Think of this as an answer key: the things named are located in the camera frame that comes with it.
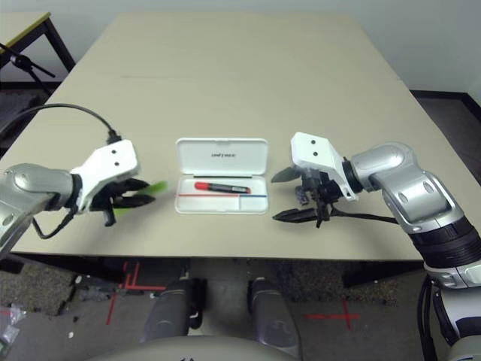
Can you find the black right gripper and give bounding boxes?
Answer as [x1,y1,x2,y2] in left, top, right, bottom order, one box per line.
[270,165,345,229]

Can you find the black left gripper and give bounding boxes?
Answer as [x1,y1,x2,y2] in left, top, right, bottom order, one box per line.
[91,178,156,228]

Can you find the black eraser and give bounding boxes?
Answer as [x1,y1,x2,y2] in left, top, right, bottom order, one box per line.
[295,186,313,206]

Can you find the red and black marker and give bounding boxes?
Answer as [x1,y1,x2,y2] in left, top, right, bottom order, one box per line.
[194,181,252,193]

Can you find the white plastic pencil case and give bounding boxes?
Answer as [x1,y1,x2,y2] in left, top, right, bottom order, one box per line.
[174,137,270,216]

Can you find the grey right robot leg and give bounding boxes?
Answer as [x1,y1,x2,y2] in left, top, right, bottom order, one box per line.
[248,277,301,354]

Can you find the grey robot leg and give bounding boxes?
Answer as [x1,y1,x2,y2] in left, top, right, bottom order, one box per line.
[248,277,301,354]
[141,278,207,343]

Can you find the grey left robot leg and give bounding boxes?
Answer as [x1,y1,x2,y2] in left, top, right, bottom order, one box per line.
[141,278,207,343]

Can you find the dark foam floor mat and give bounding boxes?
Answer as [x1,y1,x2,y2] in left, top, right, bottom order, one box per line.
[0,92,42,147]

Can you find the grey robot torso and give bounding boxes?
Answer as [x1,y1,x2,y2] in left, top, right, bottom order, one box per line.
[86,336,301,361]

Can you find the clear plastic bag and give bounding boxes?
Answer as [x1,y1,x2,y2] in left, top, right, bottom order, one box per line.
[0,303,20,353]

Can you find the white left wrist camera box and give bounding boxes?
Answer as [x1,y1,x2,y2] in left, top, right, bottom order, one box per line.
[69,139,141,214]

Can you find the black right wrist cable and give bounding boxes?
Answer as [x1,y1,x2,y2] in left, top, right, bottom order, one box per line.
[330,208,403,226]

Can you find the beige side table black frame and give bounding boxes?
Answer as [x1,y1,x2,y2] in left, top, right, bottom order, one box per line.
[0,11,76,91]

